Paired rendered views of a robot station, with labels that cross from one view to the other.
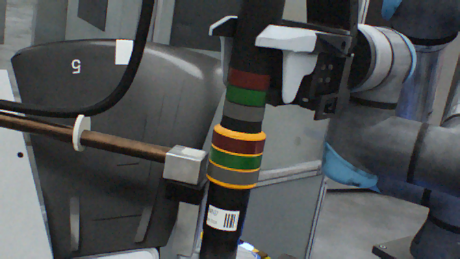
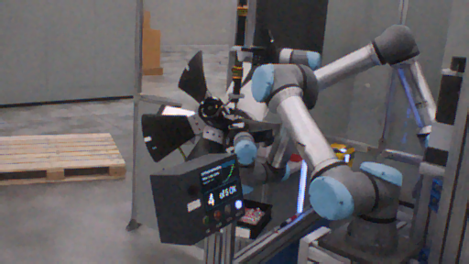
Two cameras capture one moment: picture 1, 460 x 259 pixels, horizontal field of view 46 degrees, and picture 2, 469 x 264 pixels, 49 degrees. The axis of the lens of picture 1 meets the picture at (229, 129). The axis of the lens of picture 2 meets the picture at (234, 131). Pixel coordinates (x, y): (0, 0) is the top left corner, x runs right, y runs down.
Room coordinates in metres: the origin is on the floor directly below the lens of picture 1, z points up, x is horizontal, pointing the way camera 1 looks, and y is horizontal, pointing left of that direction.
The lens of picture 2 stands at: (0.07, -2.09, 1.71)
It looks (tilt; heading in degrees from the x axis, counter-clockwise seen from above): 15 degrees down; 80
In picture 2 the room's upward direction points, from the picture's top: 4 degrees clockwise
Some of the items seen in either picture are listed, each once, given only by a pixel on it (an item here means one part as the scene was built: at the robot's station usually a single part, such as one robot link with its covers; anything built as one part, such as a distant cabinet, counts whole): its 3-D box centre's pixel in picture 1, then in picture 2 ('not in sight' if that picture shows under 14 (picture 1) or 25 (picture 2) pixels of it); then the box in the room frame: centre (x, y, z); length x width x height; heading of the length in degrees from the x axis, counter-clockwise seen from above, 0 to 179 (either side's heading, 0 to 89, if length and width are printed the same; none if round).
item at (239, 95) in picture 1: (246, 93); not in sight; (0.42, -0.01, 1.44); 0.03 x 0.03 x 0.01
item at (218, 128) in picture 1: (235, 154); not in sight; (0.42, -0.01, 1.39); 0.04 x 0.04 x 0.05
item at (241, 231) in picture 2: not in sight; (244, 218); (0.45, -0.26, 0.85); 0.22 x 0.17 x 0.07; 61
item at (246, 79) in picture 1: (249, 77); not in sight; (0.42, -0.01, 1.45); 0.03 x 0.03 x 0.01
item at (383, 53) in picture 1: (348, 57); (287, 58); (0.60, -0.12, 1.47); 0.08 x 0.05 x 0.08; 57
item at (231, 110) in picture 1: (244, 109); not in sight; (0.42, -0.01, 1.42); 0.03 x 0.03 x 0.01
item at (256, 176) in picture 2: not in sight; (246, 176); (0.42, -0.41, 1.08); 0.11 x 0.08 x 0.11; 22
